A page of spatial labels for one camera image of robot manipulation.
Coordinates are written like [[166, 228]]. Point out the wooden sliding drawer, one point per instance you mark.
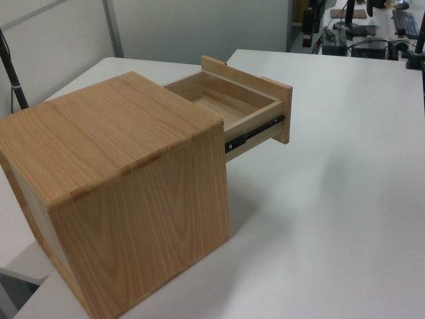
[[232, 109]]

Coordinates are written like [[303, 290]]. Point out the black metal drawer slide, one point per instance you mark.
[[252, 133]]

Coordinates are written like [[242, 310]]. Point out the light wooden drawer cabinet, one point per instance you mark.
[[116, 166]]

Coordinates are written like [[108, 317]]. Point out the black upright speaker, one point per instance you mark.
[[308, 23]]

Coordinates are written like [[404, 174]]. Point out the black stand pole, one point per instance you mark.
[[15, 83]]

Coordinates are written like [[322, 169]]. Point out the black monitor stand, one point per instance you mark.
[[349, 26]]

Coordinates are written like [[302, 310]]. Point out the black desktop box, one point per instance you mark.
[[333, 44]]

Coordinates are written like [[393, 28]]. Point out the black computer keyboard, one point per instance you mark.
[[406, 21]]

